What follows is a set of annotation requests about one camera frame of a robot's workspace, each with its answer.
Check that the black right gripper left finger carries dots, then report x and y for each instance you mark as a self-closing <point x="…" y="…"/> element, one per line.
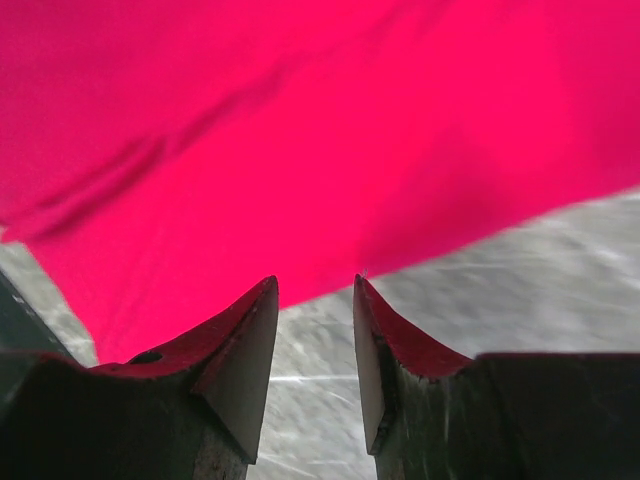
<point x="191" y="408"/>

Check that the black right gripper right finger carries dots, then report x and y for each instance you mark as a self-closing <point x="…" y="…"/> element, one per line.
<point x="430" y="412"/>

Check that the red t-shirt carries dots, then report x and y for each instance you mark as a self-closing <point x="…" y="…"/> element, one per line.
<point x="158" y="158"/>

